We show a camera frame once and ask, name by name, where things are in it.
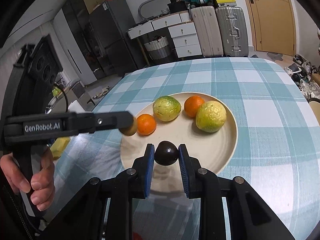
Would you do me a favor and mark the person's left hand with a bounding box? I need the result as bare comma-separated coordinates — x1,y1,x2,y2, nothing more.
1,148,55,211

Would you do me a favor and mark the green guava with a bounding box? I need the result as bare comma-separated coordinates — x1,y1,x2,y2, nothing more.
195,100,227,133

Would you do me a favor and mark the woven laundry basket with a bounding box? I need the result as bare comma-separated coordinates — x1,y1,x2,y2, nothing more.
144,36,171,60

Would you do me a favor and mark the red tomato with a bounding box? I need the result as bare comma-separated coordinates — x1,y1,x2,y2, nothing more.
133,232,143,240

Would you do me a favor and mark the large orange mandarin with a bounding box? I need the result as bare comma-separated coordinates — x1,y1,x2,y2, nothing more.
137,114,157,135

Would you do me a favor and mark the black refrigerator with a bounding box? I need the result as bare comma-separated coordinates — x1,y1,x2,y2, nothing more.
89,0,146,76

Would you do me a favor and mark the white drawer desk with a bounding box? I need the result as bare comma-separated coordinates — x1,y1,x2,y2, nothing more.
127,11,202,66

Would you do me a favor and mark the wooden door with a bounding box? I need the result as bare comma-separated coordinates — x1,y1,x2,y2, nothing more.
245,0,296,56

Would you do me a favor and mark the silver suitcase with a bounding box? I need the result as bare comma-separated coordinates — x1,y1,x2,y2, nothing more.
215,6,249,57

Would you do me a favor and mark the beige suitcase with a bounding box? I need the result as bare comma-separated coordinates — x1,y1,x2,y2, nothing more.
190,6,224,57

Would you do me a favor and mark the dark plum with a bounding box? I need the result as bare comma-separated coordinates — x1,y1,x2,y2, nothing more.
154,141,179,166

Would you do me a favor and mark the cream round plate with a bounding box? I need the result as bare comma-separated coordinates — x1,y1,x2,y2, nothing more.
120,92,238,194

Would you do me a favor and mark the small orange mandarin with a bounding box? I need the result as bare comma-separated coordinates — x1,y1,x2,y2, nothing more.
184,95,204,118

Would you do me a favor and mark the brown kiwi fruit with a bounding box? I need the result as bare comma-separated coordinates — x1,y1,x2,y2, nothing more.
119,117,137,136

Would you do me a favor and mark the yellow-green guava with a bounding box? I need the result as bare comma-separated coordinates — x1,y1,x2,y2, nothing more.
152,95,181,122

